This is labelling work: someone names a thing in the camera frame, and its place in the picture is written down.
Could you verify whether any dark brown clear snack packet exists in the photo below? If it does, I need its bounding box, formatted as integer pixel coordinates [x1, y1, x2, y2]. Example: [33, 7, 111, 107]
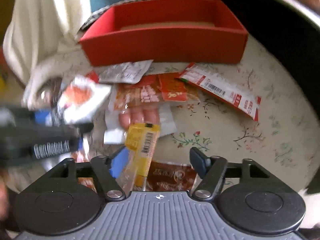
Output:
[36, 76, 62, 108]

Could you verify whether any white kimchi snack packet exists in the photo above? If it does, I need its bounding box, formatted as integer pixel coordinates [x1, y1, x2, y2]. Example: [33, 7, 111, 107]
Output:
[51, 75, 112, 126]

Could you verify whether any brown silver snack packet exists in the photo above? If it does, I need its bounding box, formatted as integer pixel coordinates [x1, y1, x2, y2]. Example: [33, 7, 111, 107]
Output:
[145, 160, 197, 192]

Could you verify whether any yellow snack stick packet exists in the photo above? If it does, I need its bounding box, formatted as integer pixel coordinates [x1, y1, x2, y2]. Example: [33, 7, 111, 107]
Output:
[118, 123, 160, 195]

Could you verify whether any sausage pack clear wrapper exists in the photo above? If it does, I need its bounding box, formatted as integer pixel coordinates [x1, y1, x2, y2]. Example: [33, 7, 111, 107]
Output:
[104, 83, 177, 145]

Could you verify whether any cream white towel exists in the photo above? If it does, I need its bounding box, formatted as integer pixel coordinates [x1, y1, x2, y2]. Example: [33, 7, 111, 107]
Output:
[2, 0, 91, 106]

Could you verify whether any silver white snack packet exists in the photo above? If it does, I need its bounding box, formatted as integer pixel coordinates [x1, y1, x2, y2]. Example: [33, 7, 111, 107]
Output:
[96, 60, 153, 84]

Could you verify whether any long red white snack packet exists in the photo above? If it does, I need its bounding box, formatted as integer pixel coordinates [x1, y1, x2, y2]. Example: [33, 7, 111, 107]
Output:
[179, 63, 261, 121]

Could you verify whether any red orange square packet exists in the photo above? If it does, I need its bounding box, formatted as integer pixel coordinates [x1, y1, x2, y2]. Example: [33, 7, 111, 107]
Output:
[158, 72, 188, 102]

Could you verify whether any red cardboard box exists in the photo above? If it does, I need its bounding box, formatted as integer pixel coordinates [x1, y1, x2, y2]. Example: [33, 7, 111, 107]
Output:
[80, 0, 248, 67]

